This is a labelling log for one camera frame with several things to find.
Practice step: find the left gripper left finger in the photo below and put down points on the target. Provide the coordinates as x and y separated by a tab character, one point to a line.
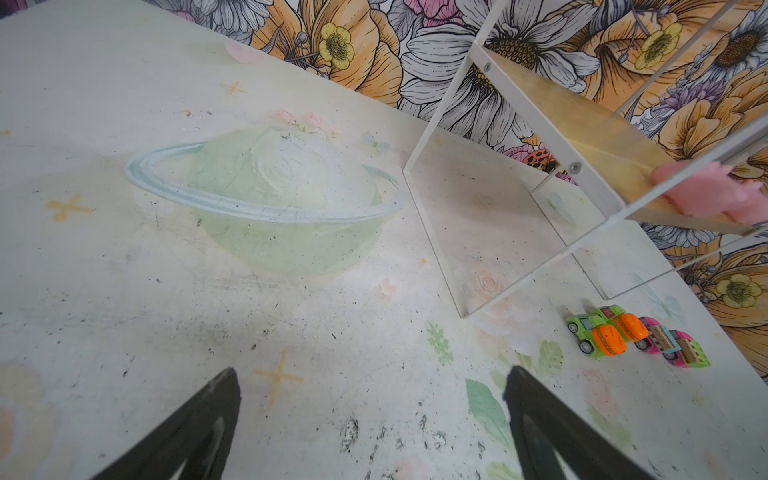
192	443

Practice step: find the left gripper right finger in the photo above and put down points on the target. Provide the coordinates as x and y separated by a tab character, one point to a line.
549	436

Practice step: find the wooden two-tier shelf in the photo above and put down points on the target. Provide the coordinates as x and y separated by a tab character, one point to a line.
609	158

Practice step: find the pink blue toy car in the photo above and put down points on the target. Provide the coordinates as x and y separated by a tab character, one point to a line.
659	341

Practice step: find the pink green toy car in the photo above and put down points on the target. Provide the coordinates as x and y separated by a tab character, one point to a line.
690	355

